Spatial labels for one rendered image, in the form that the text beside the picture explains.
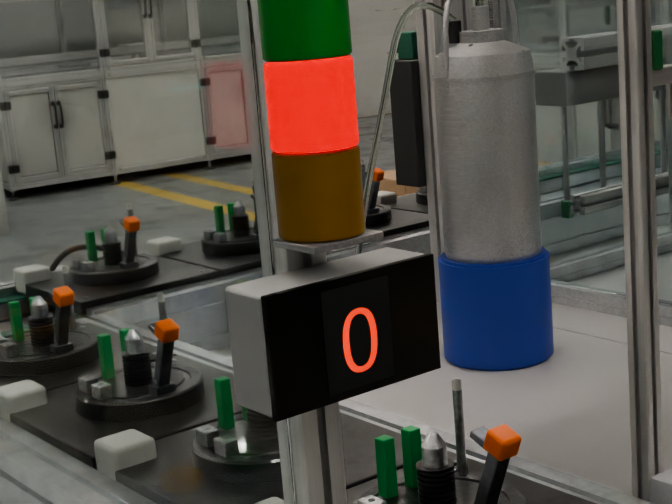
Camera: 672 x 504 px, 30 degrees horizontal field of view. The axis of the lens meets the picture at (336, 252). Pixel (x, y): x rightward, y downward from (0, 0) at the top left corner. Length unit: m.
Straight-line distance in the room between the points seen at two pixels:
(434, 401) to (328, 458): 0.87
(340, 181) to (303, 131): 0.03
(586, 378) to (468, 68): 0.44
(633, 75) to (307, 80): 0.41
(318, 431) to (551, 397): 0.89
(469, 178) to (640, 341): 0.67
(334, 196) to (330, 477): 0.18
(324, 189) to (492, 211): 1.02
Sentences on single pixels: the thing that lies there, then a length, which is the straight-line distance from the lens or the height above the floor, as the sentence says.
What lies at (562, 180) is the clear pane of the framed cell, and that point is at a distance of 2.03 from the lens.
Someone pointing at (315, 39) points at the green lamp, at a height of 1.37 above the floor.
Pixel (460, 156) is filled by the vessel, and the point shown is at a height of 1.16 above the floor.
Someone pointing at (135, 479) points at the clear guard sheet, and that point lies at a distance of 0.72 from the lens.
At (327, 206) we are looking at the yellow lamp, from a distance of 0.69.
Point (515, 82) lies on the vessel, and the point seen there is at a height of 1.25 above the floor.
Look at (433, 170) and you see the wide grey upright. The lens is 2.08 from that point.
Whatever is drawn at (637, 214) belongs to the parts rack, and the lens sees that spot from 1.05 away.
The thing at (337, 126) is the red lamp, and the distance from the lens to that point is 0.69.
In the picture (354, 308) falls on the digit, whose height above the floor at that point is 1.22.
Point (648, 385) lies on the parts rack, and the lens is 1.09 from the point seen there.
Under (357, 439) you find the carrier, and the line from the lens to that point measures 1.22.
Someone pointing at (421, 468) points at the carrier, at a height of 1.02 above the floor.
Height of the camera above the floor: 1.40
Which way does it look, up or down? 12 degrees down
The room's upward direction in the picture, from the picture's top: 5 degrees counter-clockwise
